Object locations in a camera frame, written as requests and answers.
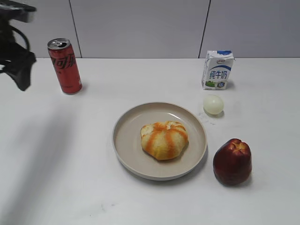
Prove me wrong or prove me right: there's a pale white egg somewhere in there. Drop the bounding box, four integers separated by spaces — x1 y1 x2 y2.
203 95 224 115

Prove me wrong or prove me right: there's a beige round plate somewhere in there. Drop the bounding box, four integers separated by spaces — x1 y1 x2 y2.
112 102 208 181

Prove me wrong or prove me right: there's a dark red apple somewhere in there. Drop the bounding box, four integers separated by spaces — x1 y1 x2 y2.
213 138 252 186

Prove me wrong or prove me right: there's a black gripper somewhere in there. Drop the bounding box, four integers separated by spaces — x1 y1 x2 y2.
0 0 37 91

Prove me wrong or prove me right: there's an orange striped croissant bread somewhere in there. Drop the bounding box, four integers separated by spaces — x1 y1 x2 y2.
140 121 188 160

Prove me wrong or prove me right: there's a red cola can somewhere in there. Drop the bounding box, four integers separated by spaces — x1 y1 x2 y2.
47 38 82 95

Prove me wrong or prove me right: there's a blue white milk carton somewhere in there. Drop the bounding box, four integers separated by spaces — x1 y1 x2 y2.
202 50 235 90

